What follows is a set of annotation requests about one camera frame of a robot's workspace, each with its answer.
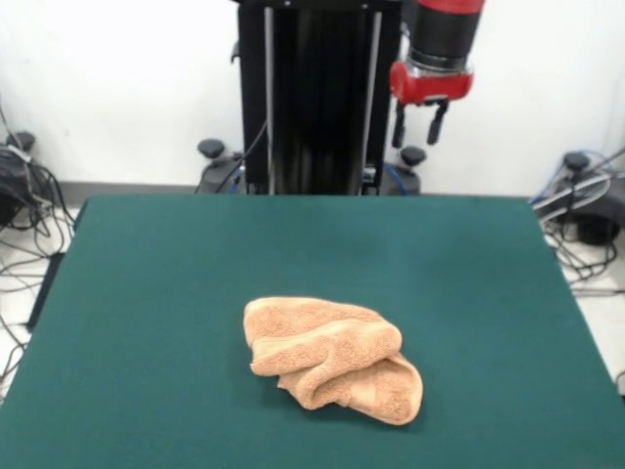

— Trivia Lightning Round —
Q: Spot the dark green table cloth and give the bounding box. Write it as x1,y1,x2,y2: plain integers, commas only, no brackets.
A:
0,194,625,469

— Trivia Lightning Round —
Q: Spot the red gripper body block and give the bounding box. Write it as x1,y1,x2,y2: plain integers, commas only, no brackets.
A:
389,61,475,107

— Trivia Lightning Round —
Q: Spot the black cable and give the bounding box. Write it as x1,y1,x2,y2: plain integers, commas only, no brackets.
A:
214,119,270,194

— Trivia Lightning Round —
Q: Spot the blue cable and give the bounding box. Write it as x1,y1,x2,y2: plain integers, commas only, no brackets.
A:
529,149,614,206

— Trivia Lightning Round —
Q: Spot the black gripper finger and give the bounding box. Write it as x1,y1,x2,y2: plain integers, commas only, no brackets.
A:
393,103,407,148
426,101,448,147

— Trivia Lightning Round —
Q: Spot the black pedestal foot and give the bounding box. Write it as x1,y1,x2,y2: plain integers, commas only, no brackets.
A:
194,138,248,195
0,130,38,231
380,145,429,195
534,150,625,245

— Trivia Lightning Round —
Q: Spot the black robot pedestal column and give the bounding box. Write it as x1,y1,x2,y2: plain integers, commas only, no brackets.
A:
229,0,409,196

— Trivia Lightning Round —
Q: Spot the orange terry towel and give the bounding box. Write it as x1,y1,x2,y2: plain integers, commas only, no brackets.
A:
242,295,425,427

